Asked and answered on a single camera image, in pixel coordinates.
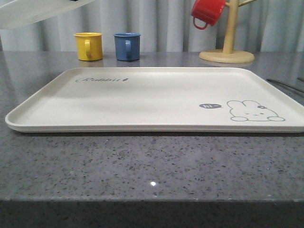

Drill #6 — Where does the silver metal fork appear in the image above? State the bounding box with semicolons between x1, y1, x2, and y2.
266;79;304;98

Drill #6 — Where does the white round plate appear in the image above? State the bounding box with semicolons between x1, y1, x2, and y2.
0;0;92;29

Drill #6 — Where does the beige rabbit serving tray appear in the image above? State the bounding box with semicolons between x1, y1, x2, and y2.
5;67;304;133

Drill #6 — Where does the blue enamel mug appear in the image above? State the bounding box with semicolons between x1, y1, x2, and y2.
114;33;141;61

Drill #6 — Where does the yellow enamel mug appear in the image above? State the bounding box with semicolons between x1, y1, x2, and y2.
74;32;103;61

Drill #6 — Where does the wooden mug tree stand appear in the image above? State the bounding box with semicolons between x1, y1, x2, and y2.
199;0;255;64

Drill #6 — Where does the red enamel mug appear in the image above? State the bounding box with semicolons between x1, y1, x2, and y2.
191;0;226;30

